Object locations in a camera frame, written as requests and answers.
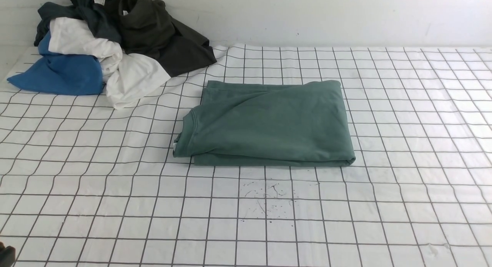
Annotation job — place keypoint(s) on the green long-sleeve top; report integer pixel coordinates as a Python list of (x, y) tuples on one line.
[(241, 125)]

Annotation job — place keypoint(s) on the blue garment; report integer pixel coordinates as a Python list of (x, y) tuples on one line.
[(60, 74)]

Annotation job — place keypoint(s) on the white garment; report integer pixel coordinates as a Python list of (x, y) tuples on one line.
[(128, 77)]

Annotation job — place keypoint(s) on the white grid tablecloth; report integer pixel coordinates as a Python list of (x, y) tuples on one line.
[(84, 185)]

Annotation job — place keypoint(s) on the dark navy garment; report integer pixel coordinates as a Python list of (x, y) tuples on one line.
[(91, 11)]

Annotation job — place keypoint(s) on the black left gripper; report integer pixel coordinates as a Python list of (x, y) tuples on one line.
[(7, 255)]

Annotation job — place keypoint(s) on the dark olive garment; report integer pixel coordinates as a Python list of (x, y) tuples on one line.
[(148, 29)]

